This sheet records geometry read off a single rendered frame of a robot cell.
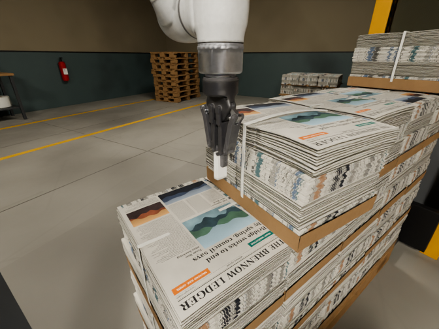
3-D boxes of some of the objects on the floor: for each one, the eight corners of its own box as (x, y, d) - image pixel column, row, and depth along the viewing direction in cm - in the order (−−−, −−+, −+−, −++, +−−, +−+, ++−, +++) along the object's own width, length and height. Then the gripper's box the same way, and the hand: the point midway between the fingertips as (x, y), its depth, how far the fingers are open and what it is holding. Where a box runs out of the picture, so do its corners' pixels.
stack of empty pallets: (179, 94, 789) (176, 52, 734) (200, 96, 753) (199, 52, 698) (153, 100, 688) (147, 51, 633) (178, 103, 652) (174, 51, 597)
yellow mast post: (327, 206, 205) (394, -77, 127) (332, 202, 210) (400, -71, 132) (337, 211, 198) (414, -84, 120) (342, 207, 203) (420, -78, 125)
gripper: (256, 76, 45) (249, 183, 55) (216, 72, 54) (216, 164, 64) (226, 78, 41) (225, 194, 51) (188, 74, 50) (193, 172, 60)
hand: (220, 164), depth 56 cm, fingers closed
